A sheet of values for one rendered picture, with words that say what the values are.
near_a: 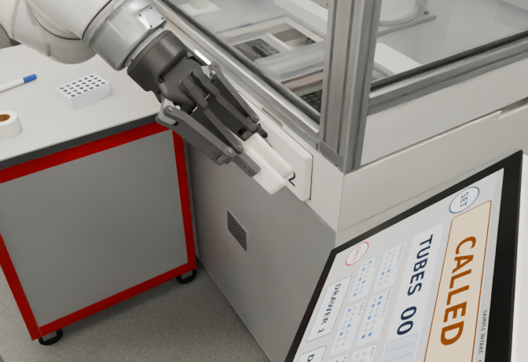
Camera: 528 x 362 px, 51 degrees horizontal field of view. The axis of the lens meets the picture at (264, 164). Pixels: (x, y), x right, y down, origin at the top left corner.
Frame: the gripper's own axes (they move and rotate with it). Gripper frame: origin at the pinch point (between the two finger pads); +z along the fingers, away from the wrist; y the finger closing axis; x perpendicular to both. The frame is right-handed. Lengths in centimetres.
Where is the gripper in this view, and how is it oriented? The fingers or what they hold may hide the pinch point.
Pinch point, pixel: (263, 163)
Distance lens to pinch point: 70.6
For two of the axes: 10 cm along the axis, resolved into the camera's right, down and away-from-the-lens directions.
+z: 7.1, 6.9, 1.6
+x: -6.0, 4.6, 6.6
